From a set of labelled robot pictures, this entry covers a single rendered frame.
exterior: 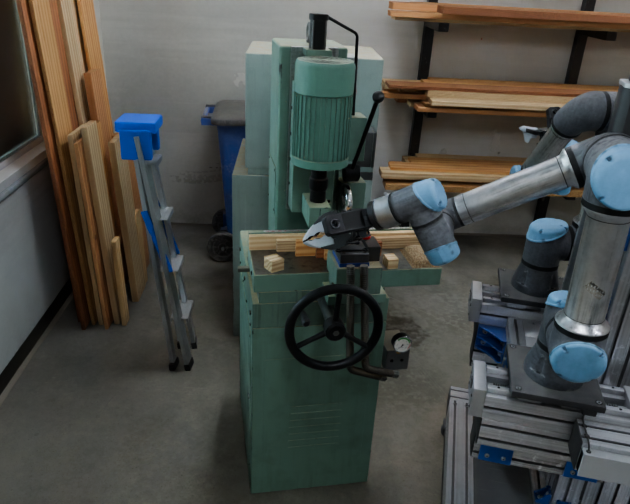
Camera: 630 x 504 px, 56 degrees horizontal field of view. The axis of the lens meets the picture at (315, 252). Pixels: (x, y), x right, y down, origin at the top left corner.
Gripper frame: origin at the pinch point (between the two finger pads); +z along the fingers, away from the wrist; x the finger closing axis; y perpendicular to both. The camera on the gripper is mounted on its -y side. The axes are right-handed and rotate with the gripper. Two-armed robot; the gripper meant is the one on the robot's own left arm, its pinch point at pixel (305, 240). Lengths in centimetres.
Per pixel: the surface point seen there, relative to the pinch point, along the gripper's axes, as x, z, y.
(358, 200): 15, 15, 64
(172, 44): 170, 159, 165
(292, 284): -7.8, 26.6, 27.6
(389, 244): -3, 7, 61
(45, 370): -9, 183, 41
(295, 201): 19, 27, 43
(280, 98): 51, 18, 38
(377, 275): -12.7, 1.7, 35.1
